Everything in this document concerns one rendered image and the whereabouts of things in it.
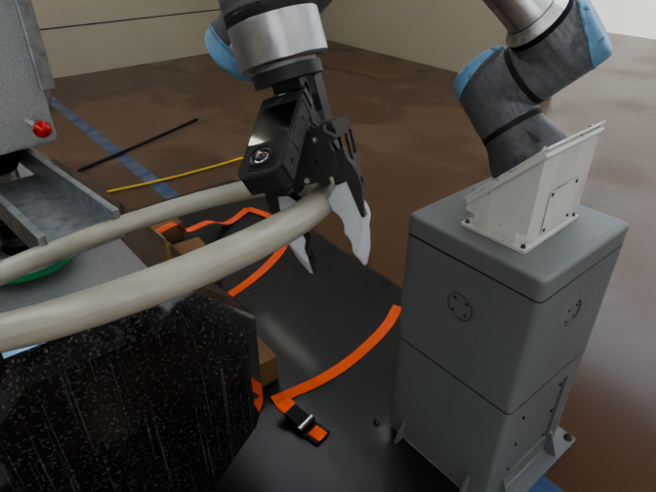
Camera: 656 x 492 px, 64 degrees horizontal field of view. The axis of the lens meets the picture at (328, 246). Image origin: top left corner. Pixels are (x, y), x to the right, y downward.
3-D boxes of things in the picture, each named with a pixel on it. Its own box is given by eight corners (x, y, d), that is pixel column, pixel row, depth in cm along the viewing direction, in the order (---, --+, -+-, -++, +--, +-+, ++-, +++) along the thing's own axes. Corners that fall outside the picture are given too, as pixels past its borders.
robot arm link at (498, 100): (495, 139, 138) (462, 82, 139) (554, 101, 127) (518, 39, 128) (471, 144, 126) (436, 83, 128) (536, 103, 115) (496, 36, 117)
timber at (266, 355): (278, 379, 199) (277, 355, 193) (251, 393, 193) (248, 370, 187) (240, 336, 219) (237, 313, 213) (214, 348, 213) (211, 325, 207)
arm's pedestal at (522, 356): (458, 359, 210) (494, 162, 164) (575, 440, 178) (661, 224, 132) (367, 425, 183) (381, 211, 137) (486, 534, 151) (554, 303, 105)
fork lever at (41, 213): (-86, 154, 116) (-96, 133, 114) (8, 133, 128) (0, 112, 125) (21, 277, 74) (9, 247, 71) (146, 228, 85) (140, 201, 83)
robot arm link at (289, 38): (298, 0, 45) (204, 34, 49) (313, 58, 46) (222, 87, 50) (328, 6, 53) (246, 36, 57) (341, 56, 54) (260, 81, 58)
